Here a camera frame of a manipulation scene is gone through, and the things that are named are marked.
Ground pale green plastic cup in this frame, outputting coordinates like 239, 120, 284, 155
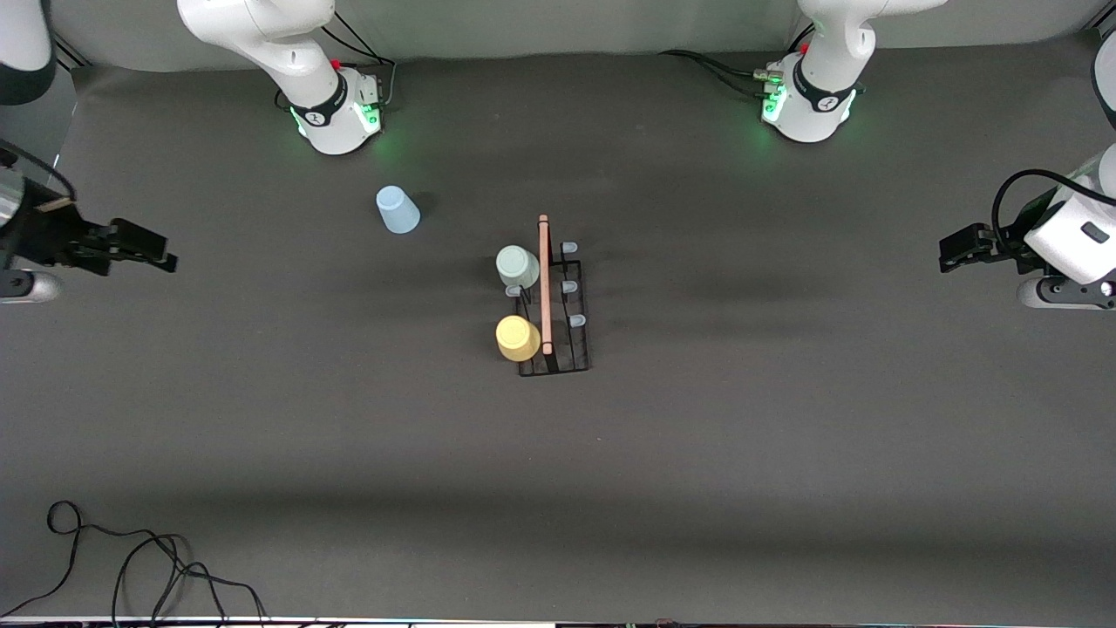
496, 245, 541, 289

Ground black left arm base cables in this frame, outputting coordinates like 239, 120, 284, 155
658, 22, 816, 97

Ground loose black cable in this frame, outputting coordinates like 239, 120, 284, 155
0, 500, 267, 622

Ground black wire cup holder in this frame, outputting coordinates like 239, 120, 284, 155
506, 215, 592, 377

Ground light blue plastic cup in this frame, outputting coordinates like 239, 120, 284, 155
376, 185, 421, 235

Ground yellow plastic cup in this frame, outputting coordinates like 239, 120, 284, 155
496, 315, 541, 363

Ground black right arm base cables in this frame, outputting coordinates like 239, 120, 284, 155
275, 9, 398, 114

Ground black arm base cables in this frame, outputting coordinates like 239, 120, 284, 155
275, 9, 398, 114
658, 22, 816, 97

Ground dark grey table cover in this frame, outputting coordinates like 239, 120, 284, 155
0, 33, 1116, 625

